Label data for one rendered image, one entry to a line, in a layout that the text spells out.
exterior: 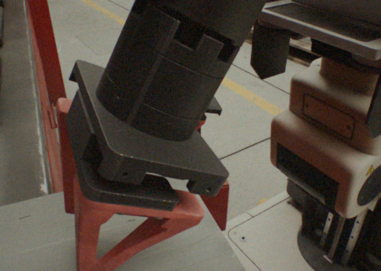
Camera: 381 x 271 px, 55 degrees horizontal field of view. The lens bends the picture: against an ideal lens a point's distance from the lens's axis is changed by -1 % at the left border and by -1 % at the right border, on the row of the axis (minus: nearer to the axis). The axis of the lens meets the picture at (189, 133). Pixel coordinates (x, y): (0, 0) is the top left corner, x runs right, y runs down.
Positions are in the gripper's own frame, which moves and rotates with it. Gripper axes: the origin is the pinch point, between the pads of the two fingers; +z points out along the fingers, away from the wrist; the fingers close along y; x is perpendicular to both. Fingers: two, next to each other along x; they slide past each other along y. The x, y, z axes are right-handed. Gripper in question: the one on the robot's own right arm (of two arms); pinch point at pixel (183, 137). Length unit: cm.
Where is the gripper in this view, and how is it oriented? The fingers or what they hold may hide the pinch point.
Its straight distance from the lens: 76.4
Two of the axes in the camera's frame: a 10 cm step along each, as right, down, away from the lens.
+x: 2.4, 5.6, -8.0
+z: -2.4, 8.3, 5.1
